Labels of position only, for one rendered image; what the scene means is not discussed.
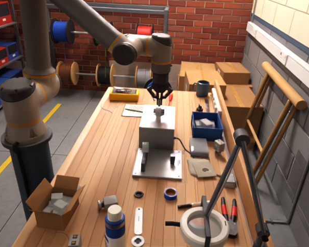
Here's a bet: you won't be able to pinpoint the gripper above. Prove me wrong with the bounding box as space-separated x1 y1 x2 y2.
146 73 174 107

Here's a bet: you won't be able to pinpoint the white push-button cap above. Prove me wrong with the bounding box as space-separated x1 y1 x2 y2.
153 107 163 123

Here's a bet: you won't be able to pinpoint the grey button housing box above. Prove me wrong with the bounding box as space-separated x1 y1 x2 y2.
139 104 176 151

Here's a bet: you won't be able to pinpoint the white paper sheet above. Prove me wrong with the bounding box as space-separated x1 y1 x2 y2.
122 103 145 118

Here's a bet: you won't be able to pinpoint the yellow multimeter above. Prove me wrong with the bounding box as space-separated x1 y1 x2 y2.
109 86 140 102

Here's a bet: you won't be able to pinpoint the large cardboard box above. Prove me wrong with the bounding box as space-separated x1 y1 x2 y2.
177 61 218 91

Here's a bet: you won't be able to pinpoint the dark teal mug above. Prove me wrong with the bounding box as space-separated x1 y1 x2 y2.
192 80 211 98

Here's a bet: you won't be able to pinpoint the grey parts in bin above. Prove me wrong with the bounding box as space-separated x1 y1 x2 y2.
194 117 216 129

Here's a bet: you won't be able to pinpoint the white power strip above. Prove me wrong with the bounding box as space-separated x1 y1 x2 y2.
211 87 223 114

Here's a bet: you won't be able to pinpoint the blue parts bin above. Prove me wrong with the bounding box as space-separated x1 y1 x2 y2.
191 111 225 142

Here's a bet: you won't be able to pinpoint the grey power supply box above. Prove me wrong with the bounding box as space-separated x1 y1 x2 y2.
189 137 210 158

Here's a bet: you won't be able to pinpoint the small cardboard box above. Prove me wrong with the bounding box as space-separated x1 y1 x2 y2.
215 61 251 86

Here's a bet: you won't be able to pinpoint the small grey relay cube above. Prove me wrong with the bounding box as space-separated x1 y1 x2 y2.
213 138 225 154

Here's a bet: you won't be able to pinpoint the grey spool rack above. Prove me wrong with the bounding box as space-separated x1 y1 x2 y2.
44 0 170 90

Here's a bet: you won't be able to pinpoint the tall cardboard box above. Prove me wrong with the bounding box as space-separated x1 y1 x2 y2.
225 84 264 150

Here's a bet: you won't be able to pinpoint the grey folded cloth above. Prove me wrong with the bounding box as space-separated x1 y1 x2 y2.
187 157 217 179

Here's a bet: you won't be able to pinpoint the blue tape roll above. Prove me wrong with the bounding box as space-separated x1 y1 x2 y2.
163 187 179 201

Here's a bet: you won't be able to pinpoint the black marker pen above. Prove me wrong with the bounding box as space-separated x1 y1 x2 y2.
177 201 204 209

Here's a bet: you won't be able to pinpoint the white flat wrench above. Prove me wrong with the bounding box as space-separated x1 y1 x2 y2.
133 206 144 236

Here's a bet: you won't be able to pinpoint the red black pliers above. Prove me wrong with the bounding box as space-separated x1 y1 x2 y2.
219 196 239 239

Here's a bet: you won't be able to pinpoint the white magnifier lamp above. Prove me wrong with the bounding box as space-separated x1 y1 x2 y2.
165 128 271 247

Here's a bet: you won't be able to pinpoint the white blue spray can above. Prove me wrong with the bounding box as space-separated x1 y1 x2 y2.
104 204 126 247

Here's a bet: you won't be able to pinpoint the open cardboard box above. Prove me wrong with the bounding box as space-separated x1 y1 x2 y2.
25 174 86 232

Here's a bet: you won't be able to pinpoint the grey shelf unit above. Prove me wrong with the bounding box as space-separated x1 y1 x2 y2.
0 0 26 118

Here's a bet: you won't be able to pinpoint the small grey contact block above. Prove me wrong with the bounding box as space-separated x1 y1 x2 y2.
67 234 82 247

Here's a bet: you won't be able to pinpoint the grey wire spool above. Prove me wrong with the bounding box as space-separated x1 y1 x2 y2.
134 65 153 89

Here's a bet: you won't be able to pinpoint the purple wire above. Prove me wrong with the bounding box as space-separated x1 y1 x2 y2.
100 102 114 114

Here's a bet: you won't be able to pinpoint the black wire spool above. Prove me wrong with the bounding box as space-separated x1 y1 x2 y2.
95 63 116 87

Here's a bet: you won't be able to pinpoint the black cable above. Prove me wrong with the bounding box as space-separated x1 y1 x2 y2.
173 137 194 155

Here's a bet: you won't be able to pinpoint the red wire spool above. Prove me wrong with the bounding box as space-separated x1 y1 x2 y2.
135 23 155 36

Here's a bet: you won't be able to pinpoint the black rail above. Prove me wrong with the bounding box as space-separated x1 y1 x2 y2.
141 151 148 173

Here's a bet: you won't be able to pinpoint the grey metal base plate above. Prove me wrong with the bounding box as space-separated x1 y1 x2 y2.
132 147 183 181

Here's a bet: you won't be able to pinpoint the brown wire spool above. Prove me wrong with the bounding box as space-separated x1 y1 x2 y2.
56 61 80 86

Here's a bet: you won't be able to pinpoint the blue wire spool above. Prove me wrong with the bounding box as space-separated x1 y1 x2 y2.
49 18 76 45

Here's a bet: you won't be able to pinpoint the grey switch block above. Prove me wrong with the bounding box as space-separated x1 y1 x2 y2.
97 194 118 213

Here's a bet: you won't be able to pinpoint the white wall trunking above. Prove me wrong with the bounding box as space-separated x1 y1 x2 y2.
246 21 309 98

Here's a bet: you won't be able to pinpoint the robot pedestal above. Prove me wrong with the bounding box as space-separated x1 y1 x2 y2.
1 125 55 221

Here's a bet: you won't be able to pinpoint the white ring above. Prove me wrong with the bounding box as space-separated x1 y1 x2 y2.
131 235 146 247

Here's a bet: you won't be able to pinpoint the grey wall conduit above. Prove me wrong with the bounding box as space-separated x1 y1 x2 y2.
269 128 309 225

